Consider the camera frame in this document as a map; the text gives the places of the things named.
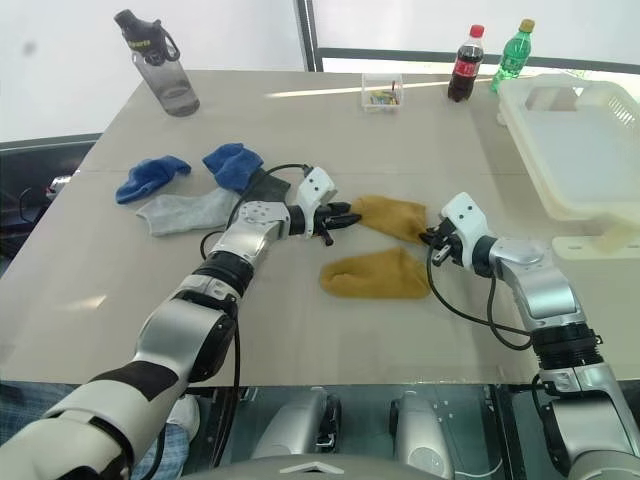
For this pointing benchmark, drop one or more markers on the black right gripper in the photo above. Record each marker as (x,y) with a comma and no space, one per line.
(447,245)

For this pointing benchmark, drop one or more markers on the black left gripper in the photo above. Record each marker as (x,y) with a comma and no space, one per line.
(321,220)

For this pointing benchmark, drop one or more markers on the yellow sock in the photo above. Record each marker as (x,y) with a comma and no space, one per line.
(380,275)
(395,217)

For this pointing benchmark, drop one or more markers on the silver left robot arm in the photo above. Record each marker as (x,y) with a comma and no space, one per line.
(200,305)

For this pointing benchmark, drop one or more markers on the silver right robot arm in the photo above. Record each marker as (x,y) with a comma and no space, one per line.
(555,300)

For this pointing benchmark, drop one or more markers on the small clear plastic container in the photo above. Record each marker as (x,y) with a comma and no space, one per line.
(382,95)

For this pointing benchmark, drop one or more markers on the white plastic bin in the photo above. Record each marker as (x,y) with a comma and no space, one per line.
(575,145)

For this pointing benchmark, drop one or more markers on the dark gray cloth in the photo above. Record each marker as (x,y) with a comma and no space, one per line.
(270,187)

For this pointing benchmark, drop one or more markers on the blue sock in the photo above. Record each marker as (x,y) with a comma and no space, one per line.
(147,177)
(232,162)

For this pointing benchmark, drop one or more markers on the light grey sock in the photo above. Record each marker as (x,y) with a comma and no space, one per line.
(185,212)

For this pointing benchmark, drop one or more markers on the cola bottle red cap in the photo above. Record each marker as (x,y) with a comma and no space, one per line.
(462,70)

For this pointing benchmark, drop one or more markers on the green soda bottle yellow cap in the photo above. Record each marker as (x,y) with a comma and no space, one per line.
(510,57)

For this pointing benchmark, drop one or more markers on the silver robot leg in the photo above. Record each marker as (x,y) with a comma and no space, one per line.
(295,425)
(420,435)

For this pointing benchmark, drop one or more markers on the black table leg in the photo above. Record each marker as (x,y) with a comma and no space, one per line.
(504,435)

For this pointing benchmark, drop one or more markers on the grey sports water bottle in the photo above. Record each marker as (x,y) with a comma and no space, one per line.
(167,80)

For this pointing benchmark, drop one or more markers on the grey robot torso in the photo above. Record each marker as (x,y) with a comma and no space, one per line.
(315,470)

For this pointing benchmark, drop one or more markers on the red and white object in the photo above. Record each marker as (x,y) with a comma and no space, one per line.
(59,186)

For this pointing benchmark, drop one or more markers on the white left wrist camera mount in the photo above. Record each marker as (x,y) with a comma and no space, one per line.
(315,187)

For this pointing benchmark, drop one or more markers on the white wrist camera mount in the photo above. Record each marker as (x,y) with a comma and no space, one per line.
(465,215)
(315,187)

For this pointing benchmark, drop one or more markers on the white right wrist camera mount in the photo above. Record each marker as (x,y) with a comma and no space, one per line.
(465,215)

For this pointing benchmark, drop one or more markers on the grey window frame post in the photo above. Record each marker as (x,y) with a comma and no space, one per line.
(307,35)

